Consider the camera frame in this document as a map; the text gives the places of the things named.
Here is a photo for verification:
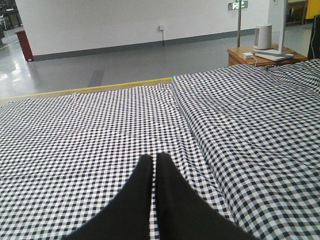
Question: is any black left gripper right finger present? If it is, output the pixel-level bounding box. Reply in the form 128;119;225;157
155;153;255;240

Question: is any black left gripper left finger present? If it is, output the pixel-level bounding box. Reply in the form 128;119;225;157
64;154;153;240

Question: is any black white checkered bed sheet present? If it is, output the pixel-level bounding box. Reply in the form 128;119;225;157
0;59;320;240

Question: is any white desk lamp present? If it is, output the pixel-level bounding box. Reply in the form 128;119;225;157
254;0;294;62

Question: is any wooden nightstand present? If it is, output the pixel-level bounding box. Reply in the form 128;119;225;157
226;43;309;67

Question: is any white charger adapter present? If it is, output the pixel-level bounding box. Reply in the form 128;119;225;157
241;52;254;60

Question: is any metal pole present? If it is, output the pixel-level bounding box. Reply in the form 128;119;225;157
237;8;242;48

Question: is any white cylindrical speaker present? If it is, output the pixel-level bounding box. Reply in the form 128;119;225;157
253;23;272;50

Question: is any red fire cabinet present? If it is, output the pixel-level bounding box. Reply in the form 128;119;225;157
15;30;34;62

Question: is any green exit sign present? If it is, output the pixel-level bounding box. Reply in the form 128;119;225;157
228;0;249;11

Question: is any white wall socket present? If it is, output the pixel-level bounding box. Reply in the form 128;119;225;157
158;25;165;32

